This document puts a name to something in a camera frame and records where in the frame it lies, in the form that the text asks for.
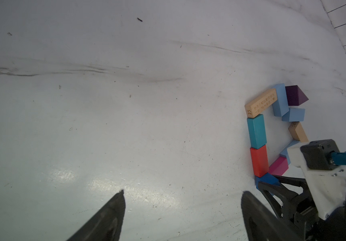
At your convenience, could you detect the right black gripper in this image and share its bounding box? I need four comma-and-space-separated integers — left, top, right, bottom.
258, 175, 346, 241

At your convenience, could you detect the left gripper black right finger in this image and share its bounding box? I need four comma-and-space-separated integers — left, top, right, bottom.
241, 191, 301, 241

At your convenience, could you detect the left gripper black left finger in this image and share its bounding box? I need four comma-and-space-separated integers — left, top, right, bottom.
69, 190, 126, 241

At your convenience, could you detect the dark blue cube block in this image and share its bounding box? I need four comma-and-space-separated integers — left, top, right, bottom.
255, 173, 280, 190

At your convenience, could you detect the magenta block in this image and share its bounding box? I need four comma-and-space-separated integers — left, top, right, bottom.
269, 156, 289, 176

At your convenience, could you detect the light blue block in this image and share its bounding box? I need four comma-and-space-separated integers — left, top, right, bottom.
279, 139, 300, 165
272, 83, 290, 117
282, 108, 305, 122

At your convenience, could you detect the red block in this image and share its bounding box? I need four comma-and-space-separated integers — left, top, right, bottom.
250, 145, 269, 177

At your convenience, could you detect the tan wooden block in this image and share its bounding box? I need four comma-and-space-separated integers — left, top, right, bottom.
245, 88, 277, 118
288, 122, 309, 143

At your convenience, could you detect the teal block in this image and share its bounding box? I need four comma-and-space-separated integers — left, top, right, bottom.
247, 114, 267, 149

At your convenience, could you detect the purple pentagon block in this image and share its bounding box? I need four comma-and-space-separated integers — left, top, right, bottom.
286, 85, 309, 106

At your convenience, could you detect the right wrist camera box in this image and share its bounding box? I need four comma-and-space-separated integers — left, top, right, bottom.
287, 139, 346, 220

